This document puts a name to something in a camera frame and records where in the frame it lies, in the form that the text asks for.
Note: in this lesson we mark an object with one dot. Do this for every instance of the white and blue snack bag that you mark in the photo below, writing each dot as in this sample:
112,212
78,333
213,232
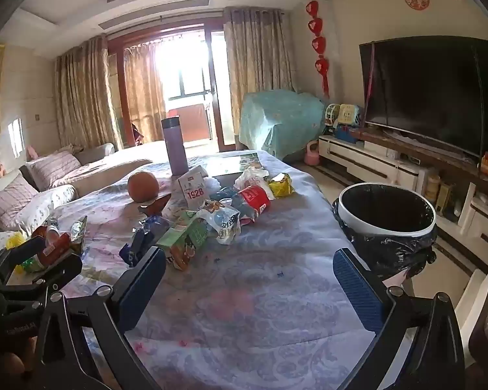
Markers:
221,221

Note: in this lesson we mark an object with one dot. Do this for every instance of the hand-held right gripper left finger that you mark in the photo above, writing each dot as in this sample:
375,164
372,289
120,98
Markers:
142,288

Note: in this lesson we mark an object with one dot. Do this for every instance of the white chair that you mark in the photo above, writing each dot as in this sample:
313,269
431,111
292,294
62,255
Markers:
473,308

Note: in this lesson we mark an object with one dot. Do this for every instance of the blue toy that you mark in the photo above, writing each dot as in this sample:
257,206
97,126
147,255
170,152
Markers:
345,134

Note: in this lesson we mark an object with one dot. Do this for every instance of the green drink carton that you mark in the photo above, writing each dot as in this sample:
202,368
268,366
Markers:
183,239

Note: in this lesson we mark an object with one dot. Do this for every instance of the dark blue wrapper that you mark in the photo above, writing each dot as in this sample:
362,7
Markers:
140,237

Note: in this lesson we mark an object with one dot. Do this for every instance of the purple thermos bottle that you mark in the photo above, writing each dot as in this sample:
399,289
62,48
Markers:
175,146

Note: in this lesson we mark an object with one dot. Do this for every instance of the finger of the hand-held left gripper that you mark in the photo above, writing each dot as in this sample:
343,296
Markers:
57,272
20,252

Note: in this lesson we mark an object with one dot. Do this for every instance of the brown round fruit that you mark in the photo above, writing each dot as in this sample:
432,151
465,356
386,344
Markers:
143,187

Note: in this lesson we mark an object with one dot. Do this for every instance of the wooden balcony door frame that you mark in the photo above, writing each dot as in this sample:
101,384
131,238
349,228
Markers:
166,28

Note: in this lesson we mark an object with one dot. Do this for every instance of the striped pink pillow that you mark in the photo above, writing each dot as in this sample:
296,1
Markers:
55,168
8,203

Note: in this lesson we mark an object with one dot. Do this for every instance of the white plastic bag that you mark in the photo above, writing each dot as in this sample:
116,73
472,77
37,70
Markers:
250,178

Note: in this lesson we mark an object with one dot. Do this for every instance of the floral purple tablecloth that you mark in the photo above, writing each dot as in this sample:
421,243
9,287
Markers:
248,292

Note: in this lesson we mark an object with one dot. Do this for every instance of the white floral pillow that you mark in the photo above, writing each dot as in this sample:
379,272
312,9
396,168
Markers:
48,207

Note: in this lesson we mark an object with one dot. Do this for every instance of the silver foil wrapper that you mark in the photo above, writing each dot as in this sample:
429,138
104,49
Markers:
76,231

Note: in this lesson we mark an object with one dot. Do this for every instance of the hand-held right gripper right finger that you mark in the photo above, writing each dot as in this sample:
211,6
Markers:
358,288

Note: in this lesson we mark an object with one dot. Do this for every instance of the red snack wrapper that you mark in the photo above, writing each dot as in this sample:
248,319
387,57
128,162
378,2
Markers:
51,250

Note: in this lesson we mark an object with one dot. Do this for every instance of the white TV cabinet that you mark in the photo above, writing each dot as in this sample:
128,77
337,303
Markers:
370,162

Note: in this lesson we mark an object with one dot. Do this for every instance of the sheer beige curtain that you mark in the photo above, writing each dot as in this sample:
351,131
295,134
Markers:
144,93

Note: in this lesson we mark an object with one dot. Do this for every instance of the white card box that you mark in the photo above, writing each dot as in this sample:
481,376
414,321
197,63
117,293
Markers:
192,191

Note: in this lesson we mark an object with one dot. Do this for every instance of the teal cloth cover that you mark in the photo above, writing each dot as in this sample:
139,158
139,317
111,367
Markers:
280,122

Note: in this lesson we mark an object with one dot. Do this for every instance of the white bin with black bag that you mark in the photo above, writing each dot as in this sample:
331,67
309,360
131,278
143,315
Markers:
386,211

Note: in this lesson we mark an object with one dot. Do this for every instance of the red candy package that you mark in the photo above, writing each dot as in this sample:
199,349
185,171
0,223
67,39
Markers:
254,201

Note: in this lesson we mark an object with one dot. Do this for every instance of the blue candy package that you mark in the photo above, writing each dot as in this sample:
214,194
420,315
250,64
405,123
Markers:
229,197

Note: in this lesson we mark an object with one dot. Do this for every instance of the yellow snack wrapper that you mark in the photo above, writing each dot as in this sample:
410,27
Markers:
281,185

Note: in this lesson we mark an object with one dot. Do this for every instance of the black flat television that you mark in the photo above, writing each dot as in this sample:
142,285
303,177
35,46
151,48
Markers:
427,93

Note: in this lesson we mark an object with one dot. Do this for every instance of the hardcover picture book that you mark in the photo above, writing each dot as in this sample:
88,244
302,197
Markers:
231,164

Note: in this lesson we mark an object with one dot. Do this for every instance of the white foam fruit net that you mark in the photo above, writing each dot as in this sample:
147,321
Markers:
210,183

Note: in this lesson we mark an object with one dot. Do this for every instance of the white green toy basket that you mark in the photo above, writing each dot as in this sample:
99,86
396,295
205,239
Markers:
331,115

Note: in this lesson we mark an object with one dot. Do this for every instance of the beige sofa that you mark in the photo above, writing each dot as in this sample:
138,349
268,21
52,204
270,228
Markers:
101,170

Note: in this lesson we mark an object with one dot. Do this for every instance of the yellow jar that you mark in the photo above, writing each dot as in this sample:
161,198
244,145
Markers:
433,187

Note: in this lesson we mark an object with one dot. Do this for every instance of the beige patterned curtain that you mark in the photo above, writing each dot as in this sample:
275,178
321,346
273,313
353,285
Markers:
85,93
256,69

